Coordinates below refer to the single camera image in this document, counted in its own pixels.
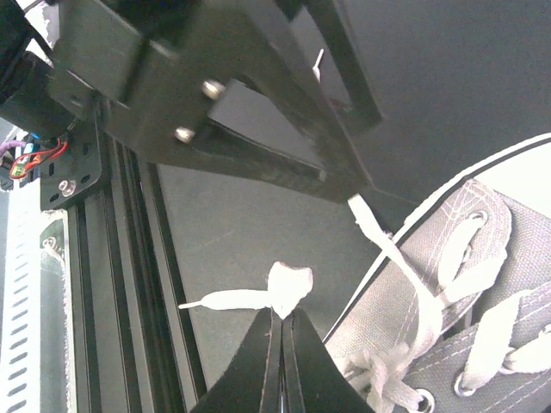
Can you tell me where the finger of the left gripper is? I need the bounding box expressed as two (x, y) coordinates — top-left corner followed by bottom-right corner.
(240, 1), (382, 133)

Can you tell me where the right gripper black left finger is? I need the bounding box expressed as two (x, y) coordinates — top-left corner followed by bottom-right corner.
(192, 309), (282, 413)

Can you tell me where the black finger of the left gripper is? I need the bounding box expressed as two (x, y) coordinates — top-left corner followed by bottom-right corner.
(189, 79), (369, 202)

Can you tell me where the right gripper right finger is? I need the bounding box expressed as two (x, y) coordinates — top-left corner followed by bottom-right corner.
(282, 309), (372, 413)

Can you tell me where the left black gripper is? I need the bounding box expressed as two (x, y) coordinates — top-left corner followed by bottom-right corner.
(54, 1), (241, 166)

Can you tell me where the grey sneaker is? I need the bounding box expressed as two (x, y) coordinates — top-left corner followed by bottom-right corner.
(177, 47), (551, 413)

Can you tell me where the left small circuit board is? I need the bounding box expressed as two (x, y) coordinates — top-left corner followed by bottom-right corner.
(9, 139), (68, 181)

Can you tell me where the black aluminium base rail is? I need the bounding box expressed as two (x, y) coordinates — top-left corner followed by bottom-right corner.
(41, 127), (206, 412)

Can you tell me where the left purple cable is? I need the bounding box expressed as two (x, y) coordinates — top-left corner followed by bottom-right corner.
(0, 138), (27, 156)

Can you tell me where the white slotted cable duct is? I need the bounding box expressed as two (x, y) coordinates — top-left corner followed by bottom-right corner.
(1, 182), (40, 412)

